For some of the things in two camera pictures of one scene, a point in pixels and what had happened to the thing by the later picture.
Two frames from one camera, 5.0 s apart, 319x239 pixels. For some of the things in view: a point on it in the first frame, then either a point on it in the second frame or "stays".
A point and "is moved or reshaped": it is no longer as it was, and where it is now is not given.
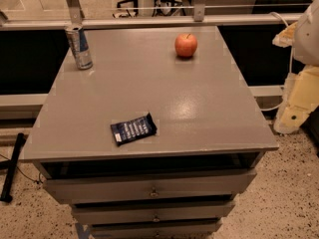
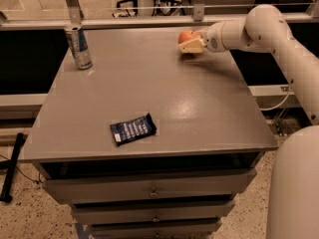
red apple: (185, 45) is moved or reshaped
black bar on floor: (10, 165) stays
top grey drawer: (150, 187) stays
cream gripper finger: (300, 97) -> (220, 36)
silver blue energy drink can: (79, 45) stays
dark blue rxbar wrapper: (135, 129) stays
